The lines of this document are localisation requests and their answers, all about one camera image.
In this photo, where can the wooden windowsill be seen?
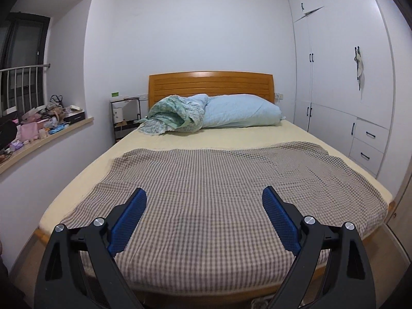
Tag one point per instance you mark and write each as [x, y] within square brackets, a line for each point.
[74, 127]

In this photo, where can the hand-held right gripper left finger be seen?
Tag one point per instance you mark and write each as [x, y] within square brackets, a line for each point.
[127, 222]

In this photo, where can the brown checkered blanket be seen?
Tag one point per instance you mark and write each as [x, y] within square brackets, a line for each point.
[209, 183]

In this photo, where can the dark framed window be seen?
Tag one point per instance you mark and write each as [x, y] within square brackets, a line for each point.
[25, 38]

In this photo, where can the green floral quilt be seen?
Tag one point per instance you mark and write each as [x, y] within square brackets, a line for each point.
[173, 112]

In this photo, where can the white wardrobe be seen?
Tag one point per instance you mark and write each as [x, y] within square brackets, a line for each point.
[331, 70]

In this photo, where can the black metal nightstand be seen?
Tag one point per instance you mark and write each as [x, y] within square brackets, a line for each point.
[127, 128]

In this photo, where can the light blue pillow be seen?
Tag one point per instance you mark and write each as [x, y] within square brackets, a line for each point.
[241, 112]

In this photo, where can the pink pouch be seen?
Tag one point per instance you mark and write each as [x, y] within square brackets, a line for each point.
[29, 132]

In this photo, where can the pile of assorted small items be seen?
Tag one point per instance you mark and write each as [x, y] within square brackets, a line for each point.
[48, 122]

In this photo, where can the black flat box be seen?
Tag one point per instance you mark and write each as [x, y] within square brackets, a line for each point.
[74, 116]

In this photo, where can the wooden bed headboard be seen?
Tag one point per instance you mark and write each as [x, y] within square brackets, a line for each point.
[209, 85]

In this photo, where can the metal window railing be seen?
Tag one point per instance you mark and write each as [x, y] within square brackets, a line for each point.
[29, 80]

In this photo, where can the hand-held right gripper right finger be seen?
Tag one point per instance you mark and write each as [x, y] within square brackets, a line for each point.
[280, 222]

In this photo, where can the white wall socket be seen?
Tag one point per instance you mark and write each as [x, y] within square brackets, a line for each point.
[278, 97]
[143, 96]

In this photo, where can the small white appliance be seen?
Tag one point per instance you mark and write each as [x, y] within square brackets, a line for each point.
[118, 116]

